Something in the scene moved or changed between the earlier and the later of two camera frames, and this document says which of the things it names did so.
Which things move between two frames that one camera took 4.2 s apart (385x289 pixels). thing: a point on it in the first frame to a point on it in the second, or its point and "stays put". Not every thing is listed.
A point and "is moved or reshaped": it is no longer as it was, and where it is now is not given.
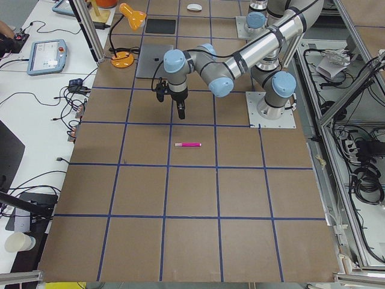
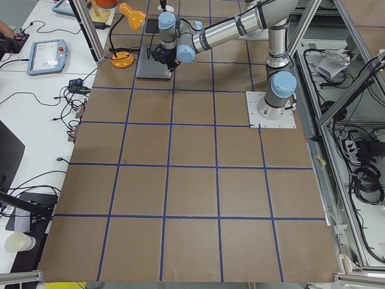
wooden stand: [97, 14] stays put
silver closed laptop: [151, 63] stays put
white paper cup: [18, 241] stays put
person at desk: [9, 42] stays put
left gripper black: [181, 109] to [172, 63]
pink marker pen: [188, 144] is moved or reshaped
